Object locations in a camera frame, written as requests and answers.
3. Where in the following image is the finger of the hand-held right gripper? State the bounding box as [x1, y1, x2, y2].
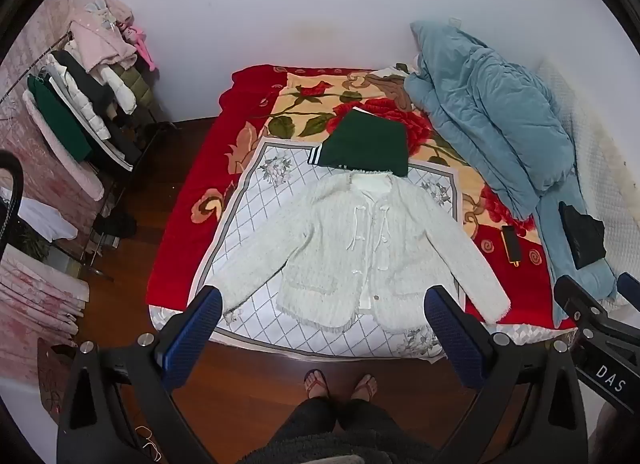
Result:
[616, 271, 640, 329]
[553, 274, 622, 341]

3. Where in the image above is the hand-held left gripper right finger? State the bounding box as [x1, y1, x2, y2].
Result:
[424, 285, 590, 464]

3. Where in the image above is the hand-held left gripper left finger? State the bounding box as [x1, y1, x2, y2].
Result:
[56, 285, 223, 464]

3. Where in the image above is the white fuzzy jacket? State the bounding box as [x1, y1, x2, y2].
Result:
[212, 171, 511, 337]

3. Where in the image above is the black metal clothes rack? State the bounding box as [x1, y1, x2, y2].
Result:
[27, 34, 177, 277]

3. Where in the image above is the black cloth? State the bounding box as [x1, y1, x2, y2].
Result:
[557, 201, 607, 269]

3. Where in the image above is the black phone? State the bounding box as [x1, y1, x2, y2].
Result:
[500, 225, 524, 267]

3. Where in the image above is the person's right leg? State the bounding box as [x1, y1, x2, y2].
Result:
[337, 373, 402, 441]

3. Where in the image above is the person's leg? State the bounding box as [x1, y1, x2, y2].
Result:
[270, 369, 342, 445]
[337, 373, 402, 441]

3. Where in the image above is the white textured bed sheet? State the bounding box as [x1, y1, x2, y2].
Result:
[535, 58, 640, 315]

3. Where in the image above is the person's left leg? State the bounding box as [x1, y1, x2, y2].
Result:
[270, 369, 342, 445]

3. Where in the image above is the white diamond-patterned bed cover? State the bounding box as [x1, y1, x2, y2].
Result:
[150, 136, 468, 362]

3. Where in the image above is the brown patterned cloth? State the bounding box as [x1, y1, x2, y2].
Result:
[37, 343, 77, 416]

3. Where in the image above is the red floral blanket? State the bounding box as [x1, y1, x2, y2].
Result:
[145, 64, 576, 332]

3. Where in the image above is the folded pink floral fabric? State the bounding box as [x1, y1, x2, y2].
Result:
[0, 246, 91, 375]

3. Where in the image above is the white cloth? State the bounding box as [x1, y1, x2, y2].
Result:
[17, 196, 79, 243]

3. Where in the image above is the blue quilt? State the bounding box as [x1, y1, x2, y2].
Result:
[402, 20, 618, 329]

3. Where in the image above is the hanging black coat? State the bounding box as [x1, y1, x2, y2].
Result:
[51, 48, 147, 172]

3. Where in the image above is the pink fluffy robe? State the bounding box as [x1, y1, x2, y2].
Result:
[22, 88, 106, 203]

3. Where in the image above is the folded dark green jacket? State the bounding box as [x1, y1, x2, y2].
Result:
[307, 108, 411, 179]

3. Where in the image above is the black curved tube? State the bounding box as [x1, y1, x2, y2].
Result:
[0, 151, 25, 251]

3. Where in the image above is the olive puffer coat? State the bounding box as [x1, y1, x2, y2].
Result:
[117, 64, 157, 110]

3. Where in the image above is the white puffer coat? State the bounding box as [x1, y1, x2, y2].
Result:
[47, 51, 139, 141]

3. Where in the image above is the hanging green garment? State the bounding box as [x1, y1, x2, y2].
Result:
[26, 72, 94, 163]

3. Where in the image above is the bright pink cloth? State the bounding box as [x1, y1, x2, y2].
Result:
[122, 25, 157, 70]

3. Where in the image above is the pale pink fuzzy jacket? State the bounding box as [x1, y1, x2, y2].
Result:
[69, 0, 139, 75]

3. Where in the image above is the pink floral curtain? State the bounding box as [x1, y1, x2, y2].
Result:
[0, 0, 121, 255]

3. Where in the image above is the white cable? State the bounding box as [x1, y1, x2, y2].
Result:
[134, 425, 164, 463]

